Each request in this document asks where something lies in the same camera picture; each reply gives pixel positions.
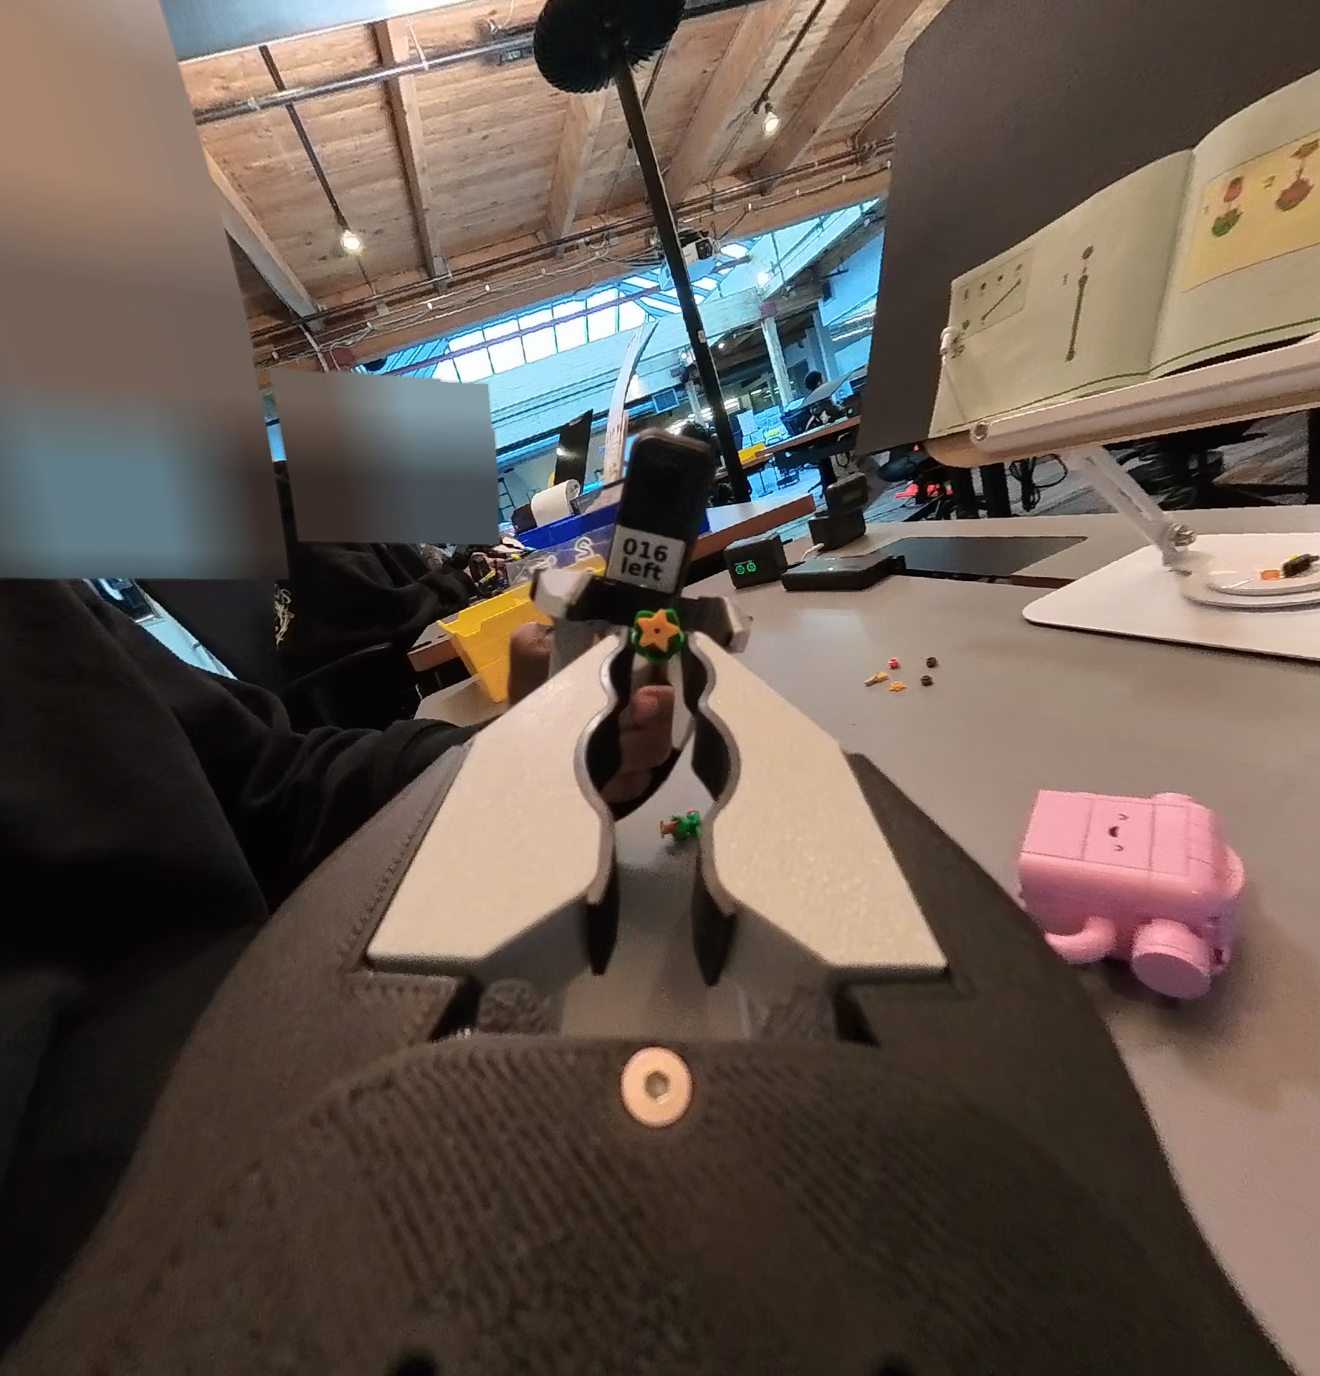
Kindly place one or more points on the yellow storage bin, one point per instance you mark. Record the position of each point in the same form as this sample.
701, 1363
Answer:
488, 645

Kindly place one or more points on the person's left forearm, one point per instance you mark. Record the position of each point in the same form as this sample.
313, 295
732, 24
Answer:
349, 773

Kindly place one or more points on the black ceiling pole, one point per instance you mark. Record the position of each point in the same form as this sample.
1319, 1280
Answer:
670, 270

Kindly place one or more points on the small black orange brick piece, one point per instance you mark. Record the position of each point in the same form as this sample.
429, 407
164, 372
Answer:
1296, 563

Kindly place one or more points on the open instruction booklet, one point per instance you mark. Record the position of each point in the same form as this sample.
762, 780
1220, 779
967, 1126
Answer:
1101, 323

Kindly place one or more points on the flat black box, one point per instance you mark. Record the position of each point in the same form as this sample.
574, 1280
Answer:
837, 572

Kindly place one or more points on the blue parts bin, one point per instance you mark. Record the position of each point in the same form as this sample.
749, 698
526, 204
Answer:
547, 535

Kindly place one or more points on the green flower stem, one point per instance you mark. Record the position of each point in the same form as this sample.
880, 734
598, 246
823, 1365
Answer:
682, 826

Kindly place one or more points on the black jacket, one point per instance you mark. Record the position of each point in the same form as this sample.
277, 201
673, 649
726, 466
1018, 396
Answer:
79, 969

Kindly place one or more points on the wooden table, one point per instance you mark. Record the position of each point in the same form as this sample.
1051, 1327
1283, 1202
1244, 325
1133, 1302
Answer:
758, 517

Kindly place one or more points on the black charging dock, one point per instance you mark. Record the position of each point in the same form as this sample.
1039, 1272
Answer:
839, 510

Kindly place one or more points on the person's left hand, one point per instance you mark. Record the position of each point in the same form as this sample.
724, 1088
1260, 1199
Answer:
649, 731

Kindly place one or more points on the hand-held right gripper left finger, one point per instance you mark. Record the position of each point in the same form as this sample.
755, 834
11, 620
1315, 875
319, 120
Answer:
488, 861

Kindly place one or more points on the pink brick figure pot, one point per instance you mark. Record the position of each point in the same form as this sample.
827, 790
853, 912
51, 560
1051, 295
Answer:
1128, 880

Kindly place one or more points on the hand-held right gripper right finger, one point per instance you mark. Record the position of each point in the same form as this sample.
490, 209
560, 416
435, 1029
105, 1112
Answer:
832, 873

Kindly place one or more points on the white book stand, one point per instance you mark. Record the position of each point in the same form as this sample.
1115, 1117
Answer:
1208, 614

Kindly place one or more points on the black power bank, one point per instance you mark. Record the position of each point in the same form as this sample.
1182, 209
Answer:
755, 561

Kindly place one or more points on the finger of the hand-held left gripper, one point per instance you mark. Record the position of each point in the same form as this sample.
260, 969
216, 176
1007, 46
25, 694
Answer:
560, 602
732, 627

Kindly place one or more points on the white paper roll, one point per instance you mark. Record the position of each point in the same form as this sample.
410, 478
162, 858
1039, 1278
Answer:
552, 501

